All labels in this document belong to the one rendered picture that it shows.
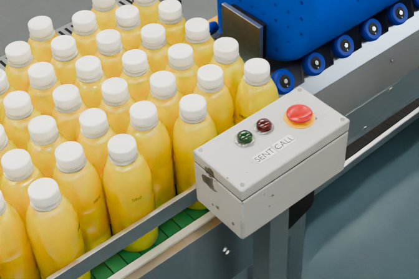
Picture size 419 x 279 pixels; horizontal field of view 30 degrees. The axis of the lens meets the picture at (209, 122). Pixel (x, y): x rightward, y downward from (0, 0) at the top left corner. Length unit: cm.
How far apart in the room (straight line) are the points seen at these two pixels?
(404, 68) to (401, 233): 90
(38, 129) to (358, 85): 66
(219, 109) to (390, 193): 139
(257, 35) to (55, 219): 51
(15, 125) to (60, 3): 221
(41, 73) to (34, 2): 220
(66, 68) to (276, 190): 41
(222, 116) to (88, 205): 25
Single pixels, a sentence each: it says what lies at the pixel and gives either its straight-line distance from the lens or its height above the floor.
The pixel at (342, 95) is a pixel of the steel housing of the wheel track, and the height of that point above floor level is 87.
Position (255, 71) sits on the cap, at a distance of 117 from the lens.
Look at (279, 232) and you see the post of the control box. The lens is 119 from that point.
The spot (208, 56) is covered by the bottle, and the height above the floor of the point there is 105.
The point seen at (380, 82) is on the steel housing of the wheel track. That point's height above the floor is 85.
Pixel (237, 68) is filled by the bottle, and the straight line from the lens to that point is 123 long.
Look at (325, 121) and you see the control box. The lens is 109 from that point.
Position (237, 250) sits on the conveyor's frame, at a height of 80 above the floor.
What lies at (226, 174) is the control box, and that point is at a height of 110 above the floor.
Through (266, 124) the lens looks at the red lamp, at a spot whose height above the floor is 111.
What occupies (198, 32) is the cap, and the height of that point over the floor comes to 110.
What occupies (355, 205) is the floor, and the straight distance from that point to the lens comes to 245.
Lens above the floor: 184
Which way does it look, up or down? 43 degrees down
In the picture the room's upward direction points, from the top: 3 degrees counter-clockwise
